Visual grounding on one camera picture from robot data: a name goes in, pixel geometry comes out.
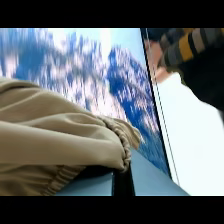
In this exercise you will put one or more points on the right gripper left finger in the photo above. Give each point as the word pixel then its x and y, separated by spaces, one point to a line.
pixel 118 186

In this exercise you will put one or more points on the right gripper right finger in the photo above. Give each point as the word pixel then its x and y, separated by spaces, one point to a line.
pixel 130 186

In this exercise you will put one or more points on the brown garment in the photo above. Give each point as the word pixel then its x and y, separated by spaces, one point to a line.
pixel 50 133

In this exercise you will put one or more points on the black garment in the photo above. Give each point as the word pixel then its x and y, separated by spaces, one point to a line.
pixel 206 80

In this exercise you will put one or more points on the striped garment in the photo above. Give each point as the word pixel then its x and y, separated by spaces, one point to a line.
pixel 186 45

